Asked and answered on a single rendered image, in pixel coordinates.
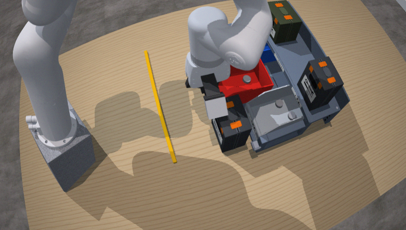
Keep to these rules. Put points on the blue open bin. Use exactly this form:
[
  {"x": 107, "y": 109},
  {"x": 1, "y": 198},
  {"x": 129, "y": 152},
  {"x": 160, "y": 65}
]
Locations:
[{"x": 267, "y": 55}]

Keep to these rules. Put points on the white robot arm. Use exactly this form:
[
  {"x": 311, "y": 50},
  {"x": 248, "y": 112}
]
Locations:
[{"x": 36, "y": 51}]

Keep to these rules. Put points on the red bin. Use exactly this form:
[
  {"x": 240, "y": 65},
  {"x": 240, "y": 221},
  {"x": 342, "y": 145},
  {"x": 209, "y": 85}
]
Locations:
[{"x": 260, "y": 82}]

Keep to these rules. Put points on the yellow bar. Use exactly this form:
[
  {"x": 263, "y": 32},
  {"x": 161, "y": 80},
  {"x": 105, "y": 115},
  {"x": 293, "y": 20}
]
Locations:
[{"x": 159, "y": 109}]

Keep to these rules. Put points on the grey open bin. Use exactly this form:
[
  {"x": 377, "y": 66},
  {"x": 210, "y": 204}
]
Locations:
[{"x": 265, "y": 117}]

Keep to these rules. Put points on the olive green tool case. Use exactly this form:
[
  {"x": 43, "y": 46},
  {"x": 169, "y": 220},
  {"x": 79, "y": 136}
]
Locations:
[{"x": 286, "y": 22}]

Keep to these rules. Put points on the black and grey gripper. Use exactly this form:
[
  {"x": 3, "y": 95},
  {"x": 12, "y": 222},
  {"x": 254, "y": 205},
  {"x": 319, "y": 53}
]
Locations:
[{"x": 194, "y": 73}]

